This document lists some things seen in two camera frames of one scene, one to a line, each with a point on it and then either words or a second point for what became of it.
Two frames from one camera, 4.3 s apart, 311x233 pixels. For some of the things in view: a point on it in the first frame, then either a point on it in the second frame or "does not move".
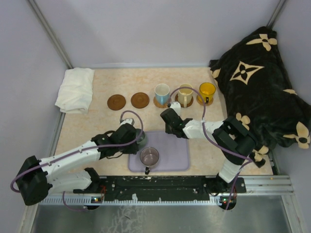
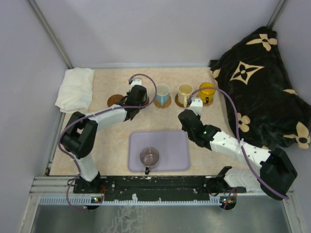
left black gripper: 133,149 → 142,104
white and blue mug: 162,93 does not move
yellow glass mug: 207,90 does not move
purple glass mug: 149,156 does not move
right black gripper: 167,130 → 183,128
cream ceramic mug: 184,95 does not move
